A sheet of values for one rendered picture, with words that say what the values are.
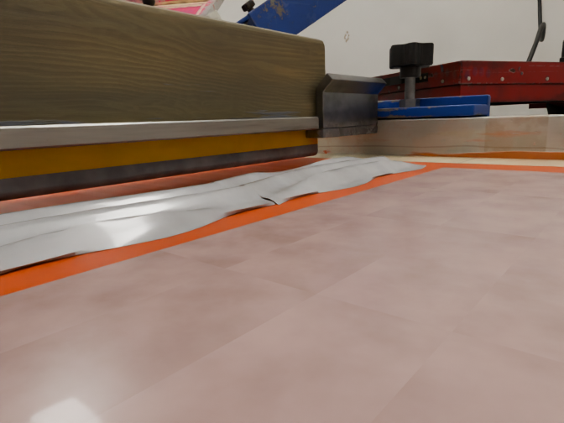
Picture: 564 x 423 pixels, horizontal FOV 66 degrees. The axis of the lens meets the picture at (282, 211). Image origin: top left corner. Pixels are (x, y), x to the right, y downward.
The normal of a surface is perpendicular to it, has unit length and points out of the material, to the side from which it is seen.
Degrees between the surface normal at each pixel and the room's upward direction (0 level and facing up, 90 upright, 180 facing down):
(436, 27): 90
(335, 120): 90
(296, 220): 0
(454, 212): 0
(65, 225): 30
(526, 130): 90
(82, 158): 90
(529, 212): 0
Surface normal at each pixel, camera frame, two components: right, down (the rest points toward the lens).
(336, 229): -0.04, -0.98
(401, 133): -0.64, 0.18
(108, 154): 0.77, 0.11
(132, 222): 0.44, -0.68
